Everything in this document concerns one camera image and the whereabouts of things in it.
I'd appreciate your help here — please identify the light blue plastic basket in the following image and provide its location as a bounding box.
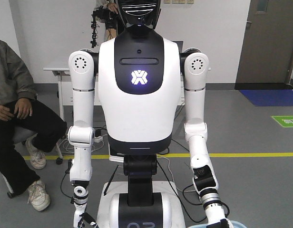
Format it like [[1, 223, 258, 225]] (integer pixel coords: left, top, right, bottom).
[[188, 219, 246, 228]]

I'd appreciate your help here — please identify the white black humanoid robot torso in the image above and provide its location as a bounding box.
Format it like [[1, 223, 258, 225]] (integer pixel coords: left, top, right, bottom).
[[98, 0, 181, 175]]

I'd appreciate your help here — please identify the white folding table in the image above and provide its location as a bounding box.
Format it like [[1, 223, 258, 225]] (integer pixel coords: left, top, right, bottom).
[[43, 56, 102, 122]]

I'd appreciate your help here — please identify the blue floor mat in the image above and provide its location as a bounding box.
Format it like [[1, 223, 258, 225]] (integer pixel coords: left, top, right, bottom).
[[239, 89, 293, 107]]

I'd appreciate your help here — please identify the seated person in grey jacket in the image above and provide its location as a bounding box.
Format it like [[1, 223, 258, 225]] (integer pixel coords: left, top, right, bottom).
[[0, 40, 67, 211]]

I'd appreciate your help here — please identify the green floor sign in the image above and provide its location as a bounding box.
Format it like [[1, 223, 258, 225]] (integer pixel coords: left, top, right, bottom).
[[272, 115, 293, 128]]

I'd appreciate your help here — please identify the grey brown door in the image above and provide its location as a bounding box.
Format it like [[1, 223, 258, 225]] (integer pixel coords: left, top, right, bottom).
[[235, 0, 293, 90]]

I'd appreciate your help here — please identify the person holding camera rig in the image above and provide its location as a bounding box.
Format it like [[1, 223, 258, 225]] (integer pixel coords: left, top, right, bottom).
[[90, 0, 124, 48]]

